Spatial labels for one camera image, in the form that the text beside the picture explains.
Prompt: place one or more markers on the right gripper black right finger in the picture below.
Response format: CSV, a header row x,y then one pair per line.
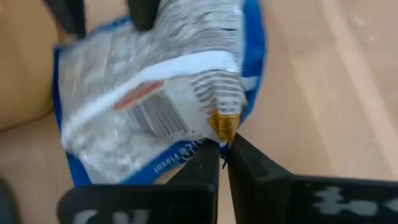
x,y
280,199

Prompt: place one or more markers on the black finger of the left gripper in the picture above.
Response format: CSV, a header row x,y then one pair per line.
x,y
70,15
144,14

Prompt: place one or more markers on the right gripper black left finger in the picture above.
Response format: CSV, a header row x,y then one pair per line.
x,y
140,205

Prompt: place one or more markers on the blue Maruchan noodle pack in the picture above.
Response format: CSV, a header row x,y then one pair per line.
x,y
140,93

